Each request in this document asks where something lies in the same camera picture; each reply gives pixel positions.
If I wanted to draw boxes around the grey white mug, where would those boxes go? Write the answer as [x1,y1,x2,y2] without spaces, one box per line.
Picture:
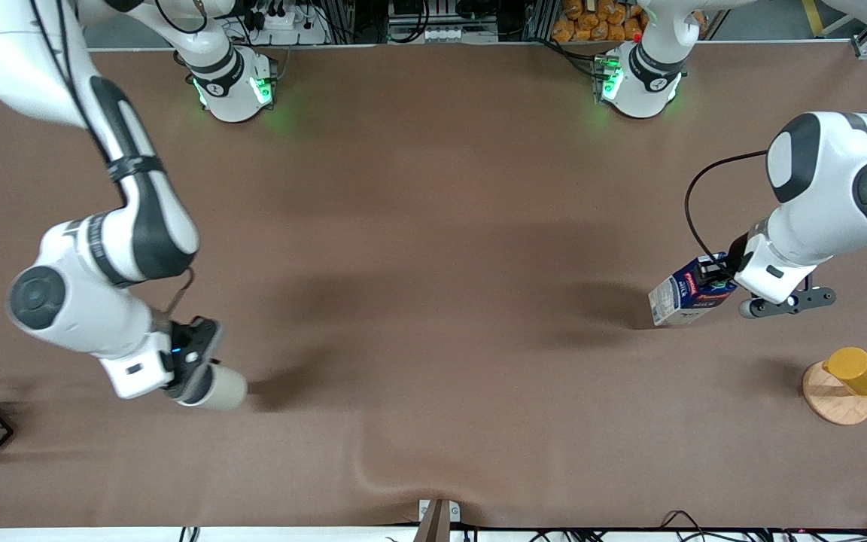
[194,364,248,412]

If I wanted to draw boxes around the blue white milk carton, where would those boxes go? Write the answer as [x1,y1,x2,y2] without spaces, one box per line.
[648,252,740,327]

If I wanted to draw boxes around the yellow cup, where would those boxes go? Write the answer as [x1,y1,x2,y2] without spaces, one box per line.
[823,346,867,397]

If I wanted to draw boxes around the round wooden stand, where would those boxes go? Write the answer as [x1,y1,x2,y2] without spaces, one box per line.
[802,361,867,426]

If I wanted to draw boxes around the orange snack packets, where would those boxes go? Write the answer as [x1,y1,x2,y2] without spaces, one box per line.
[551,0,649,44]

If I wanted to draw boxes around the white power strip with plugs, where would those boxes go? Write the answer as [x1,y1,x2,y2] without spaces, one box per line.
[245,0,330,47]

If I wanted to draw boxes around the black cable loop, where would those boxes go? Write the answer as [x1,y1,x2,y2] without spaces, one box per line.
[659,510,714,534]

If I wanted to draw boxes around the metal table bracket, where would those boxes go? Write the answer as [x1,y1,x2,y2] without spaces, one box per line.
[417,498,461,542]

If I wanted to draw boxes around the black base cable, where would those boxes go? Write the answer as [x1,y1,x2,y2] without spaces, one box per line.
[537,36,601,78]

